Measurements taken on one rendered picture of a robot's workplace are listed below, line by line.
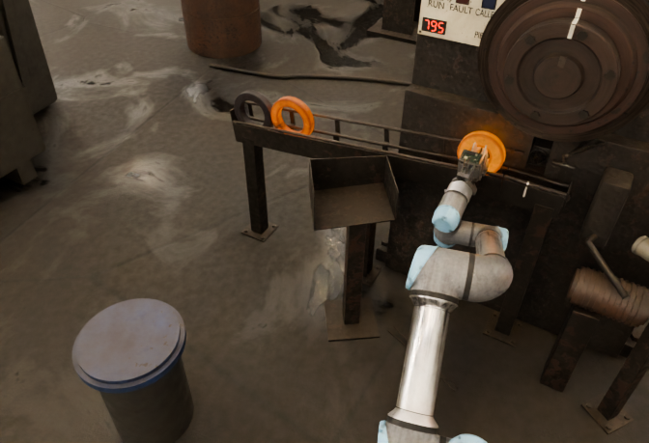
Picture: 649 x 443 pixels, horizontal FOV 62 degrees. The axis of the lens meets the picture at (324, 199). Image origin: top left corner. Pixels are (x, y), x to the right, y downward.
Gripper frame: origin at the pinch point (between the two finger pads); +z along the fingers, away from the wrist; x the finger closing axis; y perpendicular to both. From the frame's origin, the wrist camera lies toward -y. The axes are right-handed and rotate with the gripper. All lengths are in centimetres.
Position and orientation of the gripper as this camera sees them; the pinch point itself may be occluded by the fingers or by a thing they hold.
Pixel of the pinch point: (482, 149)
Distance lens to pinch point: 186.7
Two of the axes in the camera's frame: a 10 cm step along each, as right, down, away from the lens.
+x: -8.7, -3.0, 3.9
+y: -1.3, -6.2, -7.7
